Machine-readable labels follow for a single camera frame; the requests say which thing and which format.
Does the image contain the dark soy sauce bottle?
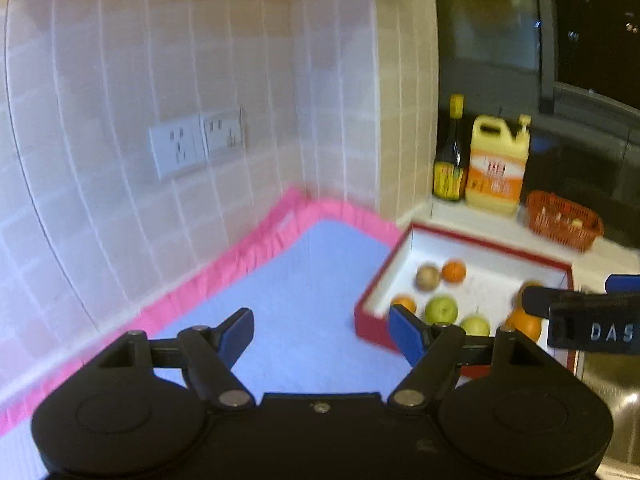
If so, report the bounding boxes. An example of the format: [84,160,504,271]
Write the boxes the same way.
[433,93,468,202]

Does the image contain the front orange tangerine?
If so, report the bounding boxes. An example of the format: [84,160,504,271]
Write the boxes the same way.
[390,295,418,314]

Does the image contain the large green apple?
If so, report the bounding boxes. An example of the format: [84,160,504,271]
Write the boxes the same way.
[424,295,458,325]

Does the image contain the yellow detergent jug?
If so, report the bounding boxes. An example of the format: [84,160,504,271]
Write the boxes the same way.
[464,114,532,217]

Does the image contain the medium orange tangerine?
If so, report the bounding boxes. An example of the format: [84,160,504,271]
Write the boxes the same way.
[440,259,468,284]

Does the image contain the white wall socket left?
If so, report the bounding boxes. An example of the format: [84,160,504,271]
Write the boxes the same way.
[149,114,206,180]

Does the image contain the pale green apple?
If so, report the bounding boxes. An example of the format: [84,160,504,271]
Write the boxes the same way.
[459,313,491,337]

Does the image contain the white wall socket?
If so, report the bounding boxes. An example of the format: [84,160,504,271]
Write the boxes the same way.
[200,108,246,164]
[149,114,206,180]

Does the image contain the blue quilted mat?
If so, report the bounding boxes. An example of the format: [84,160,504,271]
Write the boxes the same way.
[154,220,410,399]

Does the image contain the orange plastic basket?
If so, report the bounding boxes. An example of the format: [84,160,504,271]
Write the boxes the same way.
[526,191,604,252]

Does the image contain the large orange at back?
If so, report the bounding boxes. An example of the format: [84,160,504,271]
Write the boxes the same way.
[504,307,542,342]

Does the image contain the white wall socket right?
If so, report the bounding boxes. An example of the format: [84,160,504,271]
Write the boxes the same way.
[200,108,246,164]

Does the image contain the red cardboard box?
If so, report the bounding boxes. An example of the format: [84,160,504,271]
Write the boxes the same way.
[355,223,574,351]

